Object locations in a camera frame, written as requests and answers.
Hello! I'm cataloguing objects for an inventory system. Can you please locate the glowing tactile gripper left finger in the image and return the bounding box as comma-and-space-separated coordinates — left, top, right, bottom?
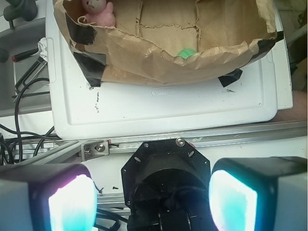
0, 164, 97, 231

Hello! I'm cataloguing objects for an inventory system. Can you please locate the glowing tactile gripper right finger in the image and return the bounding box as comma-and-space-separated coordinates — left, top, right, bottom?
209, 156, 308, 231

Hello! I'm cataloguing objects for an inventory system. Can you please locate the green ball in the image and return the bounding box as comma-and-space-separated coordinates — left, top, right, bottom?
177, 48, 196, 59

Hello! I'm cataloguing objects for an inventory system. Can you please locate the white plastic bin lid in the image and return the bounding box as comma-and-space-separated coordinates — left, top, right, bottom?
46, 1, 293, 140

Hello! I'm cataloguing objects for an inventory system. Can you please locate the crumpled white paper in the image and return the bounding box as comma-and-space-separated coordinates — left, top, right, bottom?
38, 38, 48, 62

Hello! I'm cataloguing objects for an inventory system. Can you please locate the brown paper bag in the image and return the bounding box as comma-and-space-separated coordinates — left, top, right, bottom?
53, 0, 278, 86

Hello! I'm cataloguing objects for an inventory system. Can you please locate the pink plush bunny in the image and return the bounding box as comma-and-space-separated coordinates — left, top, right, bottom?
79, 0, 116, 27

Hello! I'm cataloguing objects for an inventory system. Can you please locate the grey clamp stand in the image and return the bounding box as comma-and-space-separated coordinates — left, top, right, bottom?
3, 0, 38, 30

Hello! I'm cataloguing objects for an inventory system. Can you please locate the black cable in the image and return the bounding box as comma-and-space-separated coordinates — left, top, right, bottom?
0, 77, 57, 167

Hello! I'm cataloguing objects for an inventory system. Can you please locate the aluminium frame rail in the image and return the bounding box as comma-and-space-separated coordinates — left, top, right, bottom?
21, 121, 308, 165

